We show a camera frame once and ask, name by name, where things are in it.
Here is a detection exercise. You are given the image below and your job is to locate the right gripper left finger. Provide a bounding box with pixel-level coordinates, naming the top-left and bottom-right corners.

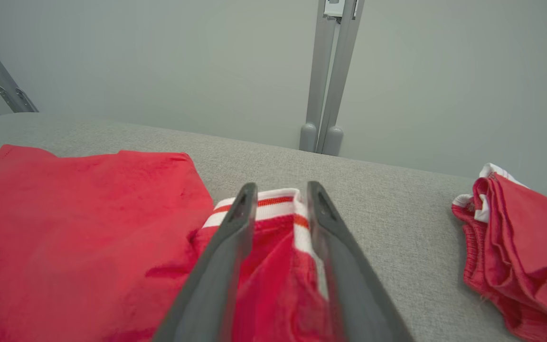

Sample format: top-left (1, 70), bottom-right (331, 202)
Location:
top-left (152, 182), bottom-right (259, 342)

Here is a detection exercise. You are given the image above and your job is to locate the grey double metal post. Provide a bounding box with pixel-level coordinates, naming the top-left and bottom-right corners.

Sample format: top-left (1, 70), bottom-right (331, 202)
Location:
top-left (299, 0), bottom-right (366, 157)

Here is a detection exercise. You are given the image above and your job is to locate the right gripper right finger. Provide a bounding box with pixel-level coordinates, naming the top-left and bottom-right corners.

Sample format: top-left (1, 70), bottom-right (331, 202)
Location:
top-left (306, 181), bottom-right (415, 342)

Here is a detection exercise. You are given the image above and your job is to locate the red Bulls jersey white trim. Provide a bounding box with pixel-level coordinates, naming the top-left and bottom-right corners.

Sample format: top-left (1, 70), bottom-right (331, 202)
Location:
top-left (0, 144), bottom-right (332, 342)

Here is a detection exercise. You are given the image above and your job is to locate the red shorts white hem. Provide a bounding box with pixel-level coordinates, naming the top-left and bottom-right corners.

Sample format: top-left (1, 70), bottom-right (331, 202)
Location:
top-left (451, 163), bottom-right (547, 342)

